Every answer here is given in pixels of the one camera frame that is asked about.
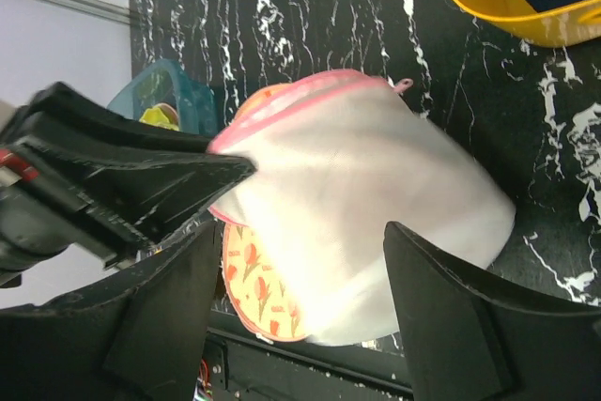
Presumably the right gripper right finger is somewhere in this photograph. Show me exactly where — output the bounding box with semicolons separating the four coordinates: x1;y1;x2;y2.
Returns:
383;222;600;400

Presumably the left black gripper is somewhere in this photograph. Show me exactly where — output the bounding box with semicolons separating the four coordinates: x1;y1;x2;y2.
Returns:
1;83;254;286

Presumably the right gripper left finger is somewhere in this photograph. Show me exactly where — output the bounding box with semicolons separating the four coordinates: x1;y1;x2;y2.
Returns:
1;222;221;400

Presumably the white mesh laundry bag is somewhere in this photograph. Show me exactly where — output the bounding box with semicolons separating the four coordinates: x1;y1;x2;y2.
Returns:
208;69;516;347

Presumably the green dotted plate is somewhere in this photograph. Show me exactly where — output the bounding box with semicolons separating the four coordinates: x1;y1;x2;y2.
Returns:
139;103;180;131

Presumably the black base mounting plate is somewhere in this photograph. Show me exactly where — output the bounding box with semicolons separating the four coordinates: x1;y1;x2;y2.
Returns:
201;311;414;400

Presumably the teal transparent plastic bin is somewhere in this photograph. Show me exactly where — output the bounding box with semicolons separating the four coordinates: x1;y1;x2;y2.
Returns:
108;59;219;137

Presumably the yellow plastic basket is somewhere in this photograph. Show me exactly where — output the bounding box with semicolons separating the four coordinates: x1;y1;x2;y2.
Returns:
453;0;600;48

